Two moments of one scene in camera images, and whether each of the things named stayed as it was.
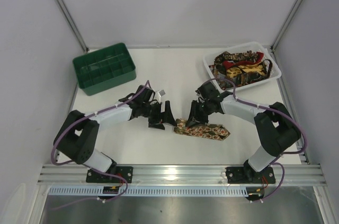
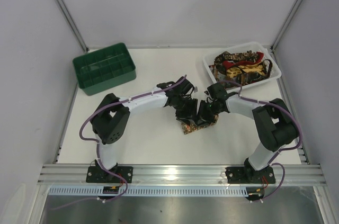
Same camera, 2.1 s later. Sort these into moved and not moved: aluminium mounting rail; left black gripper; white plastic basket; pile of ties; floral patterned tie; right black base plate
Moved: floral patterned tie; left black gripper
Not moved: aluminium mounting rail; right black base plate; white plastic basket; pile of ties
